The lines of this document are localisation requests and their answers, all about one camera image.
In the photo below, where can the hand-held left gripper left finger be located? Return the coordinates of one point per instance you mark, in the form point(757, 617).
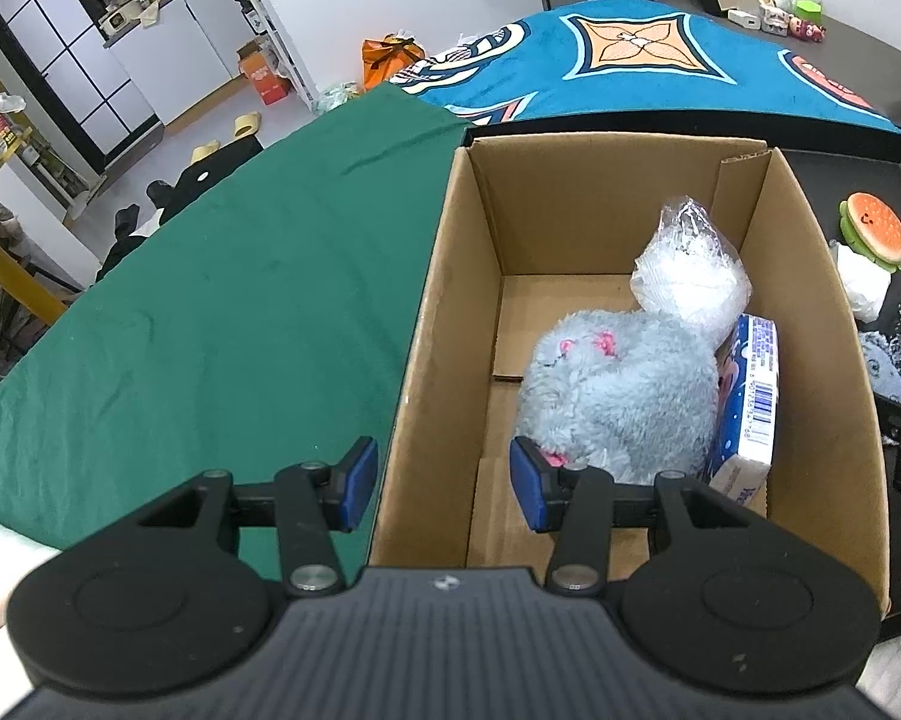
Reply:
point(353, 480)

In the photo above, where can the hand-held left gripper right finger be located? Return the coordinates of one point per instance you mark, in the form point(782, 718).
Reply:
point(529, 491)

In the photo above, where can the blue-grey plush toy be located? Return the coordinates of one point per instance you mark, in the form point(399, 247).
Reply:
point(889, 371)

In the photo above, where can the brown cardboard box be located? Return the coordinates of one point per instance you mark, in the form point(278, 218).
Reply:
point(435, 390)

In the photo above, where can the grey plush toy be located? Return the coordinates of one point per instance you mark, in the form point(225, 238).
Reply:
point(630, 390)

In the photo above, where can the blue tissue packet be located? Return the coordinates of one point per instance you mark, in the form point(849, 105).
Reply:
point(754, 405)

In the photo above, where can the hamburger squishy toy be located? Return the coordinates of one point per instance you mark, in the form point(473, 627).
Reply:
point(874, 225)

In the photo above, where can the clear plastic bag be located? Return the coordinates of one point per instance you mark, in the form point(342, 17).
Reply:
point(690, 277)

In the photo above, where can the green bed sheet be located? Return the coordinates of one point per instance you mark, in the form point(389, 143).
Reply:
point(232, 315)

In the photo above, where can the black shoe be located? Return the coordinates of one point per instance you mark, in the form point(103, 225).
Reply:
point(127, 221)
point(159, 193)

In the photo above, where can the yellow slipper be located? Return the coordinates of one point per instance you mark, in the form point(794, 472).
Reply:
point(204, 151)
point(246, 124)

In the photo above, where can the crumpled clear plastic bags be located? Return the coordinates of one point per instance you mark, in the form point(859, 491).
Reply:
point(339, 97)

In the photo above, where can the grey low bench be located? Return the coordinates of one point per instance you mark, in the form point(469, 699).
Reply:
point(863, 41)

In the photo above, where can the blue printed blanket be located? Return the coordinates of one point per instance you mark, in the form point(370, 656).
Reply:
point(683, 90)

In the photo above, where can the small red toys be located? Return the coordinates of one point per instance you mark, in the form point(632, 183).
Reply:
point(806, 30)

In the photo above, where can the orange cardboard box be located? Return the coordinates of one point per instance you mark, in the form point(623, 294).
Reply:
point(262, 75)

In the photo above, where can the round table with yellow legs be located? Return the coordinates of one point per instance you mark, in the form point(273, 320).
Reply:
point(0, 255)

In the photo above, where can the orange bag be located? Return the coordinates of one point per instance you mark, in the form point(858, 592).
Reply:
point(390, 60)

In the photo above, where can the white charger block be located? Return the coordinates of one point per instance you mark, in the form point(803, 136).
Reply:
point(754, 19)

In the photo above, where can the white storage rack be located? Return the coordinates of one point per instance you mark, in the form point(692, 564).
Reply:
point(274, 37)

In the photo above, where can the white lower cabinet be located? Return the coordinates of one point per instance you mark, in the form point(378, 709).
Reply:
point(187, 52)

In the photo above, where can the black framed glass door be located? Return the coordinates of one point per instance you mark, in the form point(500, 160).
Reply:
point(60, 52)

